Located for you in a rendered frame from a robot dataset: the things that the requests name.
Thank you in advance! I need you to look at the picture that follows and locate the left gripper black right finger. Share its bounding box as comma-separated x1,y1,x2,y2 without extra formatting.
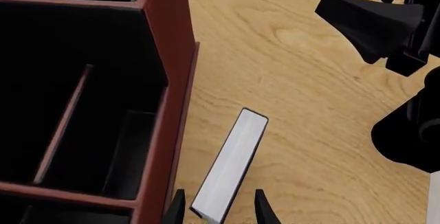
254,189,281,224

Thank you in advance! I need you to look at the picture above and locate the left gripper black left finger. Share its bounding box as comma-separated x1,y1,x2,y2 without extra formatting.
160,189,187,224

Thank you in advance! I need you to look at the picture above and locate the book with white pages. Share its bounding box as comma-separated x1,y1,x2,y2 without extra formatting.
190,107,270,224

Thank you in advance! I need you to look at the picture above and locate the red-brown desk caddy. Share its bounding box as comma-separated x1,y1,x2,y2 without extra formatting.
0,0,201,224

